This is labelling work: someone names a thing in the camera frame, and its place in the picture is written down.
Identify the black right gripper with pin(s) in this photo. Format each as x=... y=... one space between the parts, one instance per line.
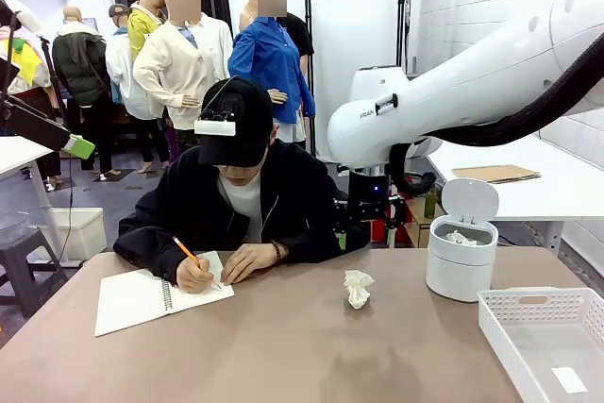
x=368 y=195

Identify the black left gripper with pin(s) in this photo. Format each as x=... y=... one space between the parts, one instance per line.
x=5 y=73

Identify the yellow pencil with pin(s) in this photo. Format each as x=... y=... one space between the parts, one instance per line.
x=184 y=248

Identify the white spiral notebook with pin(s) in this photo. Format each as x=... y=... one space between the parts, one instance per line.
x=132 y=299

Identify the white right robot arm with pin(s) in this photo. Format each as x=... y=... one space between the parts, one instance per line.
x=472 y=91

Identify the person's right forearm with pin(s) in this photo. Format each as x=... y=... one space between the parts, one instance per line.
x=146 y=247

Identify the person's left forearm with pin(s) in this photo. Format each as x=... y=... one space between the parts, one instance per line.
x=311 y=242

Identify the person's left hand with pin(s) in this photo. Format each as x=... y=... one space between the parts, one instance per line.
x=250 y=261

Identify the person's right hand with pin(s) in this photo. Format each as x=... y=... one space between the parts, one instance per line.
x=193 y=275

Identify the white desk with legs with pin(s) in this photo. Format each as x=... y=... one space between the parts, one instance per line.
x=19 y=150

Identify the wooden shelf crate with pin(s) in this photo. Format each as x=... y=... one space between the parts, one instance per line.
x=415 y=230

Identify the black tripod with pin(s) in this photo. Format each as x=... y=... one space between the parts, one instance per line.
x=50 y=63

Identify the mannequin in colourful clothes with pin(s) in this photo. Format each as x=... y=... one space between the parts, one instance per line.
x=23 y=63

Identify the green glass bottle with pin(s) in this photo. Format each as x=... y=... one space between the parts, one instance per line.
x=431 y=205

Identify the person in black jacket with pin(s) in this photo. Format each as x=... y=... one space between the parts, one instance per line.
x=292 y=186

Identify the white lidded trash can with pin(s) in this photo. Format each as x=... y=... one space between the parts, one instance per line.
x=455 y=271

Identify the mannequin with grey cap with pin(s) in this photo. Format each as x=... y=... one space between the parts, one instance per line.
x=123 y=68

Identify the clear plastic container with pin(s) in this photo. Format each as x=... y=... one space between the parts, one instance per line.
x=11 y=221

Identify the white storage bin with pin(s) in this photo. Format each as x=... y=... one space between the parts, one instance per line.
x=85 y=233

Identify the grey plastic stool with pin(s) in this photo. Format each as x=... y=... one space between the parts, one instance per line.
x=28 y=247

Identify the mannequin in yellow jacket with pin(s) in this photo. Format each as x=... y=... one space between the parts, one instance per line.
x=139 y=28

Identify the brown cardboard sheet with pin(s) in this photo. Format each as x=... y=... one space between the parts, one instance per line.
x=495 y=173

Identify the mannequin in cream jacket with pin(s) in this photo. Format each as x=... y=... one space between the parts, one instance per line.
x=165 y=58

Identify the black baseball cap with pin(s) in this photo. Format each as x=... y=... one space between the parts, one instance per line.
x=252 y=129

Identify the large white table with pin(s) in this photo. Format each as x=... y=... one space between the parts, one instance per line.
x=542 y=195

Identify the white perforated plastic basket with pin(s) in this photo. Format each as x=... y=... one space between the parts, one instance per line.
x=519 y=327

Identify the mannequin in blue shirt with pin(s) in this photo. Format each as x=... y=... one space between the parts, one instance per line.
x=269 y=54

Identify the mannequin in black t-shirt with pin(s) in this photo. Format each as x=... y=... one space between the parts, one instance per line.
x=299 y=35

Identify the white paper label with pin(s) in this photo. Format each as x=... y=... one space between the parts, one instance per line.
x=568 y=380

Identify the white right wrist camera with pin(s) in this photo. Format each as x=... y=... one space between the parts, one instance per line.
x=342 y=168

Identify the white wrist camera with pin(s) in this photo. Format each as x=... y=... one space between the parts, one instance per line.
x=342 y=168
x=23 y=13

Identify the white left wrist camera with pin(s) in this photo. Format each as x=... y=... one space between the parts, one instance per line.
x=23 y=13

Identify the white head-mounted camera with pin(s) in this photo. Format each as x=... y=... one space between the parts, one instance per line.
x=214 y=128

